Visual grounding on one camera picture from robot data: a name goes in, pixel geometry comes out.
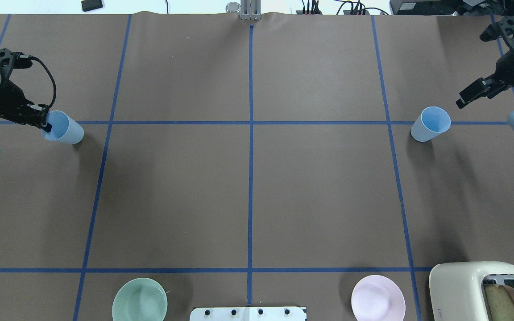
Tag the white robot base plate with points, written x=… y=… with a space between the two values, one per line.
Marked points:
x=267 y=313

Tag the cream toaster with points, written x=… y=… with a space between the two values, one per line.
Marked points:
x=457 y=289

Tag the pink bowl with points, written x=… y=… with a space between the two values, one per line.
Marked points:
x=377 y=298

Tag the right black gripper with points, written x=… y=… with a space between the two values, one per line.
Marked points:
x=512 y=70

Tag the aluminium frame post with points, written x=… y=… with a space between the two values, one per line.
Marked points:
x=250 y=10

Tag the green bowl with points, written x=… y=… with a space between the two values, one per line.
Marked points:
x=141 y=299

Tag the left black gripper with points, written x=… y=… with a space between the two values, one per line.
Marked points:
x=7 y=99

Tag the light blue cup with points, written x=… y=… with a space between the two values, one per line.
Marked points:
x=64 y=129
x=432 y=122

